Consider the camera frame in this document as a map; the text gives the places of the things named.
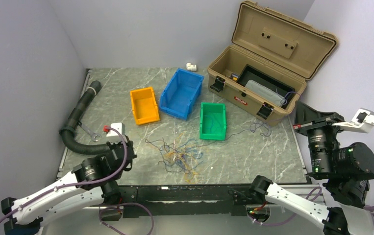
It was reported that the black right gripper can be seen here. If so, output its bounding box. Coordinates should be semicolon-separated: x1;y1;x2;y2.
291;99;345;174

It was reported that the silver wrench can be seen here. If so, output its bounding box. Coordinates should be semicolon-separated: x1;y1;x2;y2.
77;121;101;142

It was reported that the green plastic bin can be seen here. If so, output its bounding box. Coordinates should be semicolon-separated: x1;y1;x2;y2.
199;102;227;141

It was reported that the black tool box tray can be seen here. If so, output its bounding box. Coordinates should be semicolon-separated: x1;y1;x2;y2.
237;65;297;109

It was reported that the white pipe elbow fitting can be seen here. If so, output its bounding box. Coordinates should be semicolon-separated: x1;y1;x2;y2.
186;63;197;72

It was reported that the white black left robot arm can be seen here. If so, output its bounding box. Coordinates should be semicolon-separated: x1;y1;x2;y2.
1;137;137;235

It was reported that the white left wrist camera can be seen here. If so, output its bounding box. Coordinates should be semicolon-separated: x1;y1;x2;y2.
103;122;125;143

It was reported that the orange plastic bin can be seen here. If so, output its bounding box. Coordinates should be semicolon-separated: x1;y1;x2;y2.
129;87;160;125

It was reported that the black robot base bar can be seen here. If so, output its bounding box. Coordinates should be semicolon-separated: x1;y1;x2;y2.
100;175;272;218

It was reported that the purple wire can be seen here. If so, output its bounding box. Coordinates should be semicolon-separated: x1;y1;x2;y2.
144;91;301;174

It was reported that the grey plastic case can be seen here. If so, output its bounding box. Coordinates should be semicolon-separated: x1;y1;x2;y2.
245;80;287;106

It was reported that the black corrugated hose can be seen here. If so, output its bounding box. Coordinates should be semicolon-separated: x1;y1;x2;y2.
58;80;116;155

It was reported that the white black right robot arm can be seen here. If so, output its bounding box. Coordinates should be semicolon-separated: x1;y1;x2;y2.
249;101;374;235

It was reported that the blue plastic bin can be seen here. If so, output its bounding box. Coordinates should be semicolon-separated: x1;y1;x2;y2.
158;68;204;120

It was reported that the tan tool box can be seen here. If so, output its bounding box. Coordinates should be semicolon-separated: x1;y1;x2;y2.
207;0;338;126

